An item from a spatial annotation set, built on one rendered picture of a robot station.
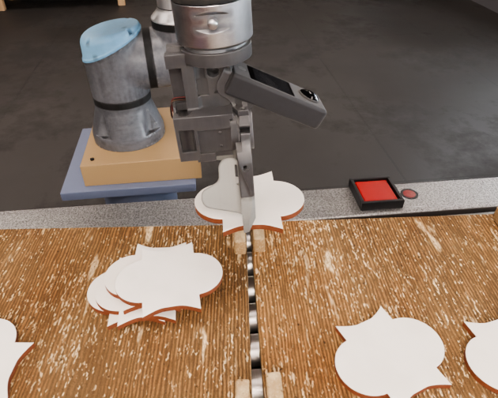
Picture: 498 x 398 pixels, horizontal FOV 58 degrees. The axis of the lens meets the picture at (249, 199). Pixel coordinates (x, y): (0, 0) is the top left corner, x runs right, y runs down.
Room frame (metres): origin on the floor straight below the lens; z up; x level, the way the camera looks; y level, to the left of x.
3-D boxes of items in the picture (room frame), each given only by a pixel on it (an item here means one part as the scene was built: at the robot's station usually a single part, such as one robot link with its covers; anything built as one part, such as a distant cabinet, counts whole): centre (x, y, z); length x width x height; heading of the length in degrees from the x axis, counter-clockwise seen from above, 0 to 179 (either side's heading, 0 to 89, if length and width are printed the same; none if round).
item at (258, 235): (0.50, -0.01, 0.95); 0.06 x 0.02 x 0.03; 3
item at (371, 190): (0.64, -0.23, 0.92); 0.06 x 0.06 x 0.01; 7
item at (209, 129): (0.44, 0.04, 1.20); 0.09 x 0.08 x 0.12; 94
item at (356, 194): (0.64, -0.23, 0.92); 0.08 x 0.08 x 0.02; 7
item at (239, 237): (0.50, 0.01, 0.95); 0.06 x 0.02 x 0.03; 2
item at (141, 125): (0.86, 0.26, 0.97); 0.15 x 0.15 x 0.10
